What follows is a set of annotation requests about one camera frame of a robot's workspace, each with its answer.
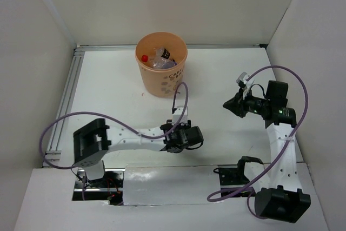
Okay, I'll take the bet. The clear bottle blue label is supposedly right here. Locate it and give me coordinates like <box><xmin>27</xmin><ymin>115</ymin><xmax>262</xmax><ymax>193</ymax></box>
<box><xmin>148</xmin><ymin>56</ymin><xmax>177</xmax><ymax>69</ymax></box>

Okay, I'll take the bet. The clear bottle black label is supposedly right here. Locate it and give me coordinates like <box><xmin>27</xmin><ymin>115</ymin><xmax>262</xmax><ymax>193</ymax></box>
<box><xmin>154</xmin><ymin>47</ymin><xmax>171</xmax><ymax>60</ymax></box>

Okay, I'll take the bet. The clear bottle red label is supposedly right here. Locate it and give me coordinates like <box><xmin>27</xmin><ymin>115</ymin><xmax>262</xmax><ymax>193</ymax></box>
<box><xmin>141</xmin><ymin>55</ymin><xmax>149</xmax><ymax>63</ymax></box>

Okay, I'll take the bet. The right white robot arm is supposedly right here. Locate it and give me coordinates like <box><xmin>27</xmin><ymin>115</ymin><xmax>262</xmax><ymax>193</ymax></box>
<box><xmin>223</xmin><ymin>80</ymin><xmax>311</xmax><ymax>223</ymax></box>

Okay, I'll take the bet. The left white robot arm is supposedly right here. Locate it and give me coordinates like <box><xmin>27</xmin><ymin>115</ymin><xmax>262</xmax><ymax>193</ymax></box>
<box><xmin>73</xmin><ymin>118</ymin><xmax>204</xmax><ymax>187</ymax></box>

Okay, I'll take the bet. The orange plastic bin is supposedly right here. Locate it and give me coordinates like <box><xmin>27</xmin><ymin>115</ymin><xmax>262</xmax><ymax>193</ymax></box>
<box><xmin>135</xmin><ymin>32</ymin><xmax>188</xmax><ymax>97</ymax></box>

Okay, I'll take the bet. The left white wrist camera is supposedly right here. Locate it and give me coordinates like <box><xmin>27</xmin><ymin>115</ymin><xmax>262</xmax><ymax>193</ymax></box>
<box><xmin>172</xmin><ymin>106</ymin><xmax>188</xmax><ymax>125</ymax></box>

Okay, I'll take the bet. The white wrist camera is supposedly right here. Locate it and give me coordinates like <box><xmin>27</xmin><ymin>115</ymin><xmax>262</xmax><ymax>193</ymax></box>
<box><xmin>172</xmin><ymin>106</ymin><xmax>188</xmax><ymax>125</ymax></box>
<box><xmin>236</xmin><ymin>72</ymin><xmax>254</xmax><ymax>99</ymax></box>

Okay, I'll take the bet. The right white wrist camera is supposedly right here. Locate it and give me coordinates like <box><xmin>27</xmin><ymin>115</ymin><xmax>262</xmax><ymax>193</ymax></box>
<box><xmin>236</xmin><ymin>72</ymin><xmax>254</xmax><ymax>99</ymax></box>

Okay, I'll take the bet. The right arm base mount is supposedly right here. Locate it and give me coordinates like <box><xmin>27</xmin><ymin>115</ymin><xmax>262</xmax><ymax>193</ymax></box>
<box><xmin>213</xmin><ymin>156</ymin><xmax>263</xmax><ymax>197</ymax></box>

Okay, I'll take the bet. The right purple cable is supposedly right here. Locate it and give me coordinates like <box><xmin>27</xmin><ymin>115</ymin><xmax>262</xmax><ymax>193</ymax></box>
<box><xmin>207</xmin><ymin>65</ymin><xmax>309</xmax><ymax>220</ymax></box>

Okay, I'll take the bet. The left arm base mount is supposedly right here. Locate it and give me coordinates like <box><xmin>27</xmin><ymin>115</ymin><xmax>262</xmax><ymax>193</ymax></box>
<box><xmin>72</xmin><ymin>168</ymin><xmax>125</xmax><ymax>206</ymax></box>

